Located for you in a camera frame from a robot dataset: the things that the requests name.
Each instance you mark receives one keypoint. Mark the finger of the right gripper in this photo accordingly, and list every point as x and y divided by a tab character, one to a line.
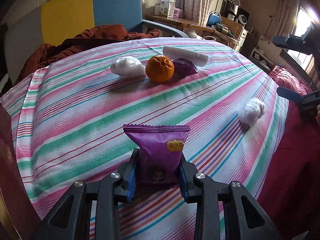
307	44
306	104

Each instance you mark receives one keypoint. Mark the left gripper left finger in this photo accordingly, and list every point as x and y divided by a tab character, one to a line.
70	217

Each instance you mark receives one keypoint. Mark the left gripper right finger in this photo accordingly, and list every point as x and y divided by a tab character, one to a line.
243	217

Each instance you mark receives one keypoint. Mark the white plastic bag ball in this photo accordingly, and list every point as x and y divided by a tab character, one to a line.
251	111

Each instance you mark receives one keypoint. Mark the purple snack pouch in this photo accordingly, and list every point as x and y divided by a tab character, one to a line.
184	67
160	150

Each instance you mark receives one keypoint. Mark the white foam block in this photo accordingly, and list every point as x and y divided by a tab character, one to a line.
198	59

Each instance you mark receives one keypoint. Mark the red quilt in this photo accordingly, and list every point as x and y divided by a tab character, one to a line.
290	194

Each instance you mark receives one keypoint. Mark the gold storage box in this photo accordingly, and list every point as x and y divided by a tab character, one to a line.
18	217

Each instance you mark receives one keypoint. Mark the wooden desk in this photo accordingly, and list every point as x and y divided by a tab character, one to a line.
181	23

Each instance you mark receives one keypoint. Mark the blue round chair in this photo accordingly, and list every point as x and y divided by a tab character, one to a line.
213	18

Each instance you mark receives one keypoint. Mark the striped bed sheet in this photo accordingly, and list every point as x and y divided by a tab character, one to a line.
67	124

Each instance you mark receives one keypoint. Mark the pink small box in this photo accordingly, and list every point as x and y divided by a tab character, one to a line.
176	13

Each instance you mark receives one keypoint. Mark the white product box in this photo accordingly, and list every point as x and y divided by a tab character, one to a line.
167	8

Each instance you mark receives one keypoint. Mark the orange tangerine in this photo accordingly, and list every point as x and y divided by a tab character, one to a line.
159	68

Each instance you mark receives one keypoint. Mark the dark red jacket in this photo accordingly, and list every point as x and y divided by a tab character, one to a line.
47	54

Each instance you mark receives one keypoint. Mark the blue yellow grey armchair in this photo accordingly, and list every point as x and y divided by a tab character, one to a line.
57	20

